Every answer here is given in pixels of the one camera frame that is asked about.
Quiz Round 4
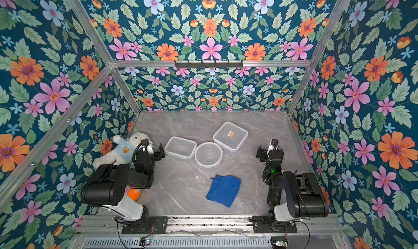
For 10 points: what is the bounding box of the square clear box lid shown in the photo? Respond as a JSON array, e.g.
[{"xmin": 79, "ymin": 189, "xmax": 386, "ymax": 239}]
[{"xmin": 213, "ymin": 121, "xmax": 249, "ymax": 152}]

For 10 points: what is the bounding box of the blue cleaning cloth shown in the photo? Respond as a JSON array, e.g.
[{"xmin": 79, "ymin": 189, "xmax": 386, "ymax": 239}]
[{"xmin": 206, "ymin": 175, "xmax": 241, "ymax": 208}]

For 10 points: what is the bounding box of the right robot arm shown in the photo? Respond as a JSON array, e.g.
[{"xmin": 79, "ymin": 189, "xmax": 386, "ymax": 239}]
[{"xmin": 250, "ymin": 139, "xmax": 329, "ymax": 233}]

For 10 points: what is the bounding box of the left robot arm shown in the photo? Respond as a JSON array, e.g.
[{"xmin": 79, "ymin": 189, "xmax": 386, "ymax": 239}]
[{"xmin": 81, "ymin": 139, "xmax": 165, "ymax": 228}]

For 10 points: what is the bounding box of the rectangular clear lunch box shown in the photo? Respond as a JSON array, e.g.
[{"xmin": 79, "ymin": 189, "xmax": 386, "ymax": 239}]
[{"xmin": 164, "ymin": 137, "xmax": 198, "ymax": 160}]

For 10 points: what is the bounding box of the round clear lunch box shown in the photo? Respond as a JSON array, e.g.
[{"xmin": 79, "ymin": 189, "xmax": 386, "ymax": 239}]
[{"xmin": 194, "ymin": 142, "xmax": 223, "ymax": 169}]

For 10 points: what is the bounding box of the white teddy bear blue shirt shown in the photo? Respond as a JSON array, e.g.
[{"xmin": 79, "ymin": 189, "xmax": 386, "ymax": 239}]
[{"xmin": 92, "ymin": 132, "xmax": 152, "ymax": 169}]

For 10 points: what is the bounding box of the pink doll orange outfit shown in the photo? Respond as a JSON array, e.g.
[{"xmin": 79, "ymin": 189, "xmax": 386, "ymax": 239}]
[{"xmin": 125, "ymin": 187, "xmax": 141, "ymax": 201}]

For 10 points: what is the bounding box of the white ventilation grille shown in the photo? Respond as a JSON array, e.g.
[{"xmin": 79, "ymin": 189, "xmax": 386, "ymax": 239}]
[{"xmin": 82, "ymin": 237, "xmax": 273, "ymax": 249}]

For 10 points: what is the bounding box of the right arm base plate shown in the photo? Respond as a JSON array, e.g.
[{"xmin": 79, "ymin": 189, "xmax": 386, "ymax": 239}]
[{"xmin": 249, "ymin": 215, "xmax": 297, "ymax": 234}]

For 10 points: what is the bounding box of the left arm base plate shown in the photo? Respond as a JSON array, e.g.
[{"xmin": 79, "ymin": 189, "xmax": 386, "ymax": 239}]
[{"xmin": 122, "ymin": 216, "xmax": 168, "ymax": 234}]

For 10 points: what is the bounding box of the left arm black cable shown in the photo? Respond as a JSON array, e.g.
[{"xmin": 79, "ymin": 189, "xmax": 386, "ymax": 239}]
[{"xmin": 114, "ymin": 216, "xmax": 124, "ymax": 249}]

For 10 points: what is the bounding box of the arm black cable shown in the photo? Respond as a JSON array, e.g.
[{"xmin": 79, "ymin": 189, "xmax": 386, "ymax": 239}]
[
  {"xmin": 293, "ymin": 220, "xmax": 311, "ymax": 249},
  {"xmin": 114, "ymin": 216, "xmax": 124, "ymax": 249}
]

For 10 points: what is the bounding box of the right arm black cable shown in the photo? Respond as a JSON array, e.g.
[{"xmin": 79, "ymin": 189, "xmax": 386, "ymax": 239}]
[{"xmin": 293, "ymin": 220, "xmax": 311, "ymax": 249}]

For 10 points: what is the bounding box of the black hook rail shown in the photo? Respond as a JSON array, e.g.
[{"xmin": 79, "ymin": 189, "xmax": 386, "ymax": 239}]
[{"xmin": 174, "ymin": 60, "xmax": 244, "ymax": 69}]

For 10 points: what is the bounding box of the aluminium front rail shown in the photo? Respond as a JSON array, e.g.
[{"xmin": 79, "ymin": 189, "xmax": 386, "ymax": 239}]
[{"xmin": 75, "ymin": 214, "xmax": 346, "ymax": 236}]

